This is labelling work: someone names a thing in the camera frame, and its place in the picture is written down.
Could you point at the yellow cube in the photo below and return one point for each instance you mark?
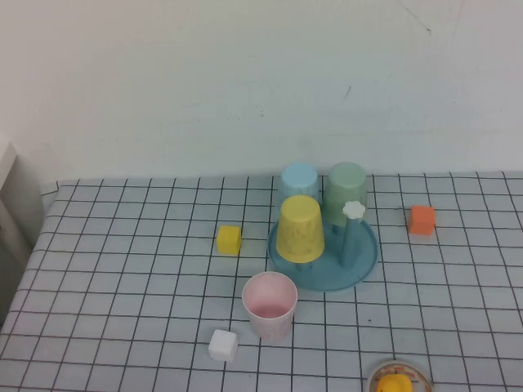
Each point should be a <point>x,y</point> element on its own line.
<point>228,241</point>

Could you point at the white cube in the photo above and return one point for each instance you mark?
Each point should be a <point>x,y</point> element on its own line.
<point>222,345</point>

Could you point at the pink plastic cup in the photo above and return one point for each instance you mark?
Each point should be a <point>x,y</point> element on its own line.
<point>269,322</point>

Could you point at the orange cube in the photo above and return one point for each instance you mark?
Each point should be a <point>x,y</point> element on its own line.
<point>421,220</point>

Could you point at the grey checked tablecloth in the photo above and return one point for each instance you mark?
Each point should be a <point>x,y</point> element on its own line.
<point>122,286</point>

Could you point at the yellow plastic cup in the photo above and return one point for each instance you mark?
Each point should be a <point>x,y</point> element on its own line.
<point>300,232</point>

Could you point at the green plastic cup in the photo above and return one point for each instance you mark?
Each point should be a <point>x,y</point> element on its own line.
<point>345,183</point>

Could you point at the white cabinet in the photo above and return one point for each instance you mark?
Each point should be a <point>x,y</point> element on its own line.
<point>12,196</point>

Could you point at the blue cup stand with pegs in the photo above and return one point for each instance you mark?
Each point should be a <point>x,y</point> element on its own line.
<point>327,277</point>

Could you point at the yellow rubber duck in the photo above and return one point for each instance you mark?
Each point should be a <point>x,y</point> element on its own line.
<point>394,384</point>

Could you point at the light blue plastic cup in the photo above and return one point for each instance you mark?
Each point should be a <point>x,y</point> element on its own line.
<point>299,179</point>

